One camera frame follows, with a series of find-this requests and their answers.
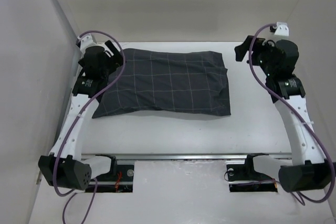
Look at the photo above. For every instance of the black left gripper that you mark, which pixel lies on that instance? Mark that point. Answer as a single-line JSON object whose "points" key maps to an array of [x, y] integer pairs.
{"points": [[116, 60]]}

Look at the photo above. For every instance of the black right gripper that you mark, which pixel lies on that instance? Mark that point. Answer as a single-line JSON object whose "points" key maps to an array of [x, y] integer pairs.
{"points": [[258, 46]]}

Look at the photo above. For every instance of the dark grey checked pillowcase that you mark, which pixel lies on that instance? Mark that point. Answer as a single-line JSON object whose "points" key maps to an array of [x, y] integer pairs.
{"points": [[195, 83]]}

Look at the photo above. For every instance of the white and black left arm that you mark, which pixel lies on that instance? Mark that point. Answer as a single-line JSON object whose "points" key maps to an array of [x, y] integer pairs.
{"points": [[63, 167]]}

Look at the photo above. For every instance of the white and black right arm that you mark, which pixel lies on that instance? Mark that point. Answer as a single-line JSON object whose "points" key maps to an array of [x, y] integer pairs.
{"points": [[310, 168]]}

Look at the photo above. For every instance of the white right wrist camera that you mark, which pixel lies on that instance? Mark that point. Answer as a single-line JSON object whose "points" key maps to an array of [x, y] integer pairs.
{"points": [[280, 29]]}

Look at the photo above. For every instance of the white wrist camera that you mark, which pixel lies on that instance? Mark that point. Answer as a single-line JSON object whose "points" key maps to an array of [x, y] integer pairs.
{"points": [[86, 41], [280, 29]]}

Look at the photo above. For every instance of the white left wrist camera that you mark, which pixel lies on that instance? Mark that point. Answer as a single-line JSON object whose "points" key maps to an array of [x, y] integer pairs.
{"points": [[86, 41]]}

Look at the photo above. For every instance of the aluminium front table rail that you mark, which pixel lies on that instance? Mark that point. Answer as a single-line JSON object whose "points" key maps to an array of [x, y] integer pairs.
{"points": [[179, 157]]}

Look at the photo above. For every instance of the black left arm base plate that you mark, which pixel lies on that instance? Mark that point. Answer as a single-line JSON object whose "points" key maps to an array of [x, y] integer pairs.
{"points": [[113, 176]]}

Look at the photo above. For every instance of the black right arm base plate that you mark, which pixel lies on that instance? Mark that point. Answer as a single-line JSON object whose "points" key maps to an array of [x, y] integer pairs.
{"points": [[243, 178]]}

